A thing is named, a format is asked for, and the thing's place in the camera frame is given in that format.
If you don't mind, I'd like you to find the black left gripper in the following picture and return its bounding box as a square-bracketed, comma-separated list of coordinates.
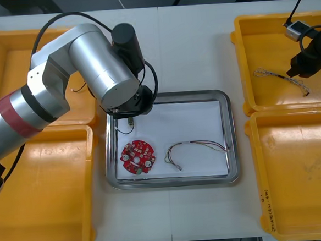
[104, 84, 156, 120]

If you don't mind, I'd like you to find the white paper sheet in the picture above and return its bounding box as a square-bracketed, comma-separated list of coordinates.
[111, 99, 230, 184]

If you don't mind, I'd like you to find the multicolour wire harness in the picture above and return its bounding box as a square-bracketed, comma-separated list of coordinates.
[163, 138, 233, 173]

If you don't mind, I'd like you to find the yellow-orange plastic bin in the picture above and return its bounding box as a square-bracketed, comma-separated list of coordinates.
[229, 9, 321, 116]
[0, 124, 102, 241]
[0, 24, 99, 133]
[243, 106, 321, 241]

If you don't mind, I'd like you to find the thin black wire harness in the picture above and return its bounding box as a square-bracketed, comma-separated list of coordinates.
[69, 81, 89, 93]

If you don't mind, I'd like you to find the small metal solenoid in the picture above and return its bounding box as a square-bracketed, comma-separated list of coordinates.
[113, 117, 137, 136]

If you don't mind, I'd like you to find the round red circuit board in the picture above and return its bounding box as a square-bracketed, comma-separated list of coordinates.
[119, 138, 157, 176]

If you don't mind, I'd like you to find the steel tray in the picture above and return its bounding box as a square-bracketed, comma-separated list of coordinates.
[100, 87, 242, 193]

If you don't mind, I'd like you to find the blue-white twisted wire harness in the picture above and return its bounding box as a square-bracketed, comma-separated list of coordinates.
[253, 64, 311, 101]

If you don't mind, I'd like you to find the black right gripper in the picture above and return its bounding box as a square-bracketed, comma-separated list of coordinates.
[284, 47, 321, 81]

